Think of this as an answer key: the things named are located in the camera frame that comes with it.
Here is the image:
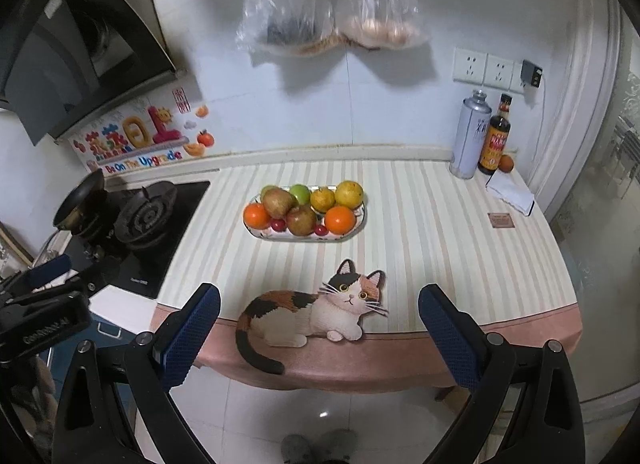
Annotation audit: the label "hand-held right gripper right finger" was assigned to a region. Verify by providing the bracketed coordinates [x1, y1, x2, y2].
[418, 283, 586, 464]

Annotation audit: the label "grey slipper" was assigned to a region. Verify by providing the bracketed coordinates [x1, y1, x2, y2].
[320, 429, 358, 462]
[281, 434, 321, 464]

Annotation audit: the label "black plug-in charger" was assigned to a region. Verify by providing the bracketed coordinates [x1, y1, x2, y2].
[520, 60, 543, 90]

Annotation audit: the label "orange tangerine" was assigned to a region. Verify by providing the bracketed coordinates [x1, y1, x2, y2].
[324, 205, 357, 235]
[243, 203, 273, 230]

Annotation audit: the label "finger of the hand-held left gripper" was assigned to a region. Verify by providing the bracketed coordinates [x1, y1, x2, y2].
[0, 253, 73, 306]
[69, 260, 119, 300]

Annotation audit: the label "frosted glass door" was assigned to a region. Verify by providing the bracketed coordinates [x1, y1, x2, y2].
[547, 59, 640, 405]

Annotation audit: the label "colourful wall sticker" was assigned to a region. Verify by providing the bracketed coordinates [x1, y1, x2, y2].
[70, 86, 216, 175]

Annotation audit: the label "round gas burner grate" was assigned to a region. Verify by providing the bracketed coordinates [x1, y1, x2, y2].
[114, 181, 178, 245]

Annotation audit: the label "striped cat print tablecloth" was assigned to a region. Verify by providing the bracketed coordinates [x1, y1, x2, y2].
[150, 158, 586, 390]

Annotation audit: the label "white folded cloth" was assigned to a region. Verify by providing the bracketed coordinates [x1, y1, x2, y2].
[486, 171, 536, 217]

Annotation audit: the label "black frying pan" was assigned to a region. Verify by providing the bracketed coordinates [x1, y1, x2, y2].
[52, 170, 108, 232]

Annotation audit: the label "oval rabbit print plate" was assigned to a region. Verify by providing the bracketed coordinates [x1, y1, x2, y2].
[243, 185, 368, 243]

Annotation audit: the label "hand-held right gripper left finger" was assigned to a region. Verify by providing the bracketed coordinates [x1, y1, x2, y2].
[52, 282, 222, 464]

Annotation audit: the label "black range hood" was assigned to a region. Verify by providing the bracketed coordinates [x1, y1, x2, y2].
[0, 0, 178, 147]

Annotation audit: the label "dark soy sauce bottle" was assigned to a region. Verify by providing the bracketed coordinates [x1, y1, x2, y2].
[477, 93, 513, 176]

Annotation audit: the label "black glass gas stove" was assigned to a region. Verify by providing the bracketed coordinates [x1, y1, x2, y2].
[65, 180, 211, 300]

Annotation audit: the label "white wall socket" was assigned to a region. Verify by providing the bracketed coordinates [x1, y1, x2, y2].
[484, 55, 523, 90]
[453, 47, 488, 85]

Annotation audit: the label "clear plastic bag pale contents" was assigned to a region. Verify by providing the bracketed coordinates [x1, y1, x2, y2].
[335, 0, 432, 50]

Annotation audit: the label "clear plastic bag dark contents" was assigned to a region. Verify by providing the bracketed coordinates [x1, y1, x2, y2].
[236, 0, 346, 57]

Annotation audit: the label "silver spray can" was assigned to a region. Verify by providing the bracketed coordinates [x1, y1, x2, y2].
[448, 90, 492, 180]

